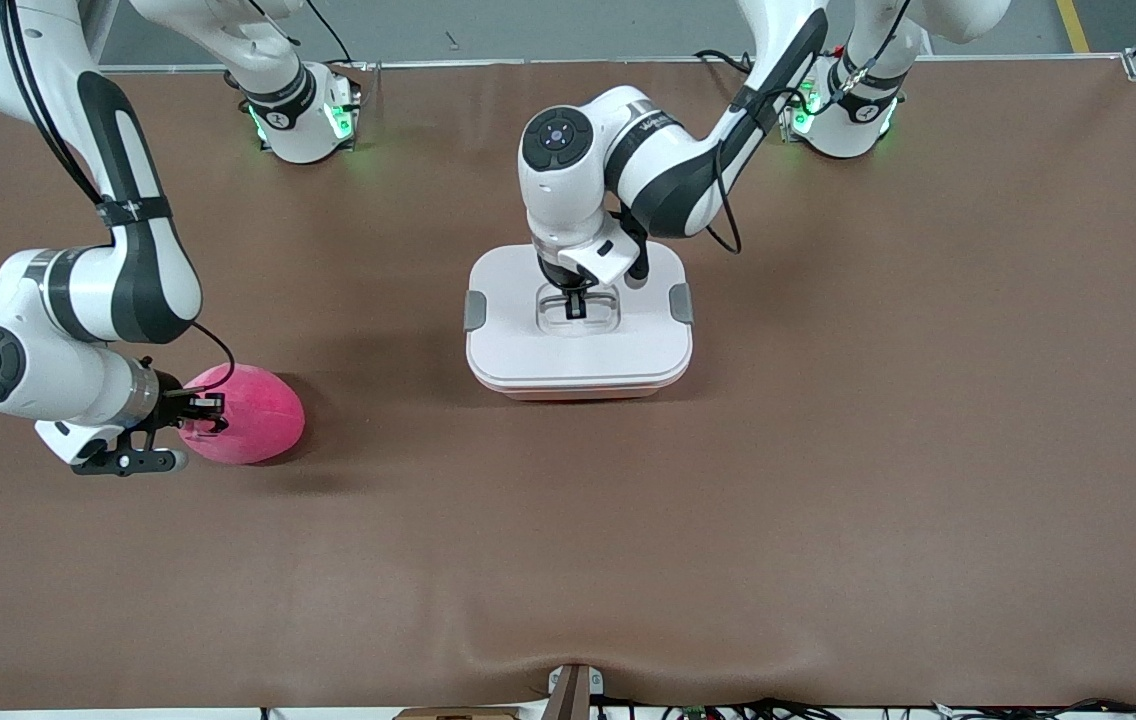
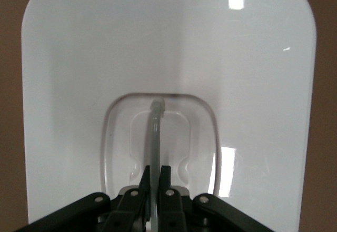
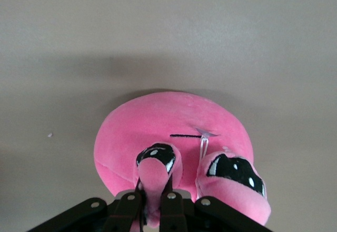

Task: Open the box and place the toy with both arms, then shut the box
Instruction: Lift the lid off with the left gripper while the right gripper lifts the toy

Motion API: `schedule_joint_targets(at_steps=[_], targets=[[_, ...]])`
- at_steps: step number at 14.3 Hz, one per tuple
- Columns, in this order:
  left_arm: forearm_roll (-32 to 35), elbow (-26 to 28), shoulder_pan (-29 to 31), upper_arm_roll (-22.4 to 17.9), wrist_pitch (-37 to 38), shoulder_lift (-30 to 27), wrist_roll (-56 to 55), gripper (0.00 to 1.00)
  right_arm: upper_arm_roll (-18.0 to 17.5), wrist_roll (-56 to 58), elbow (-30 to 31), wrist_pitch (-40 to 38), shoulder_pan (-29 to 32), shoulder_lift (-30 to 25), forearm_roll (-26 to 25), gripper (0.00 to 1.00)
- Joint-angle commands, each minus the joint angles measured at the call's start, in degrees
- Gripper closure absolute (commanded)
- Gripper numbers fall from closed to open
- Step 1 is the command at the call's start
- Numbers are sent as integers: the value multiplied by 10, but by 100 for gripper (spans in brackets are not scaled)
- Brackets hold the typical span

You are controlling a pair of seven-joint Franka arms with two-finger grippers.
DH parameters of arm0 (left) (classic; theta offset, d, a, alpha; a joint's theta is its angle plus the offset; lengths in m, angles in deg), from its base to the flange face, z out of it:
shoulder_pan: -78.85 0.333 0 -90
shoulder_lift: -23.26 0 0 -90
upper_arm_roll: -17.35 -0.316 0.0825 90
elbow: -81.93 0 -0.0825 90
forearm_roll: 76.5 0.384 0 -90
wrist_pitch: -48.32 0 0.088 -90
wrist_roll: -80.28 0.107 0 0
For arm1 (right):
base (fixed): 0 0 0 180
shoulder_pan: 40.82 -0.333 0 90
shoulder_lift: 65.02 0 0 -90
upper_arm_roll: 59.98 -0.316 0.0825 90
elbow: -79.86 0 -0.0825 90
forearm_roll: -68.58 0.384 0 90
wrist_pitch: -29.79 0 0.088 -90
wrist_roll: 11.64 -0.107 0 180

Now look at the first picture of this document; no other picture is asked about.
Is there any grey clear lid handle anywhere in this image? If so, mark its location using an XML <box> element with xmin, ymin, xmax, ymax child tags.
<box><xmin>546</xmin><ymin>292</ymin><xmax>617</xmax><ymax>321</ymax></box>

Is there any pink plush toy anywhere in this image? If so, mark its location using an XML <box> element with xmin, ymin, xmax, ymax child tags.
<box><xmin>178</xmin><ymin>363</ymin><xmax>307</xmax><ymax>466</ymax></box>

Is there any white lidded storage box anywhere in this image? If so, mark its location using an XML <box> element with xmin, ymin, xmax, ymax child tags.
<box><xmin>465</xmin><ymin>243</ymin><xmax>695</xmax><ymax>391</ymax></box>

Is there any white storage box base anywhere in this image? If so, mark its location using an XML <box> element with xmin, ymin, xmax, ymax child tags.
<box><xmin>473</xmin><ymin>375</ymin><xmax>691</xmax><ymax>402</ymax></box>

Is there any brown table mat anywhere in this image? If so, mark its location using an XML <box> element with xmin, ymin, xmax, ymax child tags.
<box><xmin>0</xmin><ymin>60</ymin><xmax>1136</xmax><ymax>711</ymax></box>

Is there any metal table edge rail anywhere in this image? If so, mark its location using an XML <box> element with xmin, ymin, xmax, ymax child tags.
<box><xmin>98</xmin><ymin>55</ymin><xmax>1136</xmax><ymax>76</ymax></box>

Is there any black base cable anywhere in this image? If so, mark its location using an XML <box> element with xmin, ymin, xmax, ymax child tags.
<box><xmin>693</xmin><ymin>48</ymin><xmax>754</xmax><ymax>79</ymax></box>
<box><xmin>306</xmin><ymin>0</ymin><xmax>359</xmax><ymax>66</ymax></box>

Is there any metal table edge bracket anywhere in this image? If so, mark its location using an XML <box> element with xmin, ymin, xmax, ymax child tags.
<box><xmin>546</xmin><ymin>664</ymin><xmax>605</xmax><ymax>720</ymax></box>

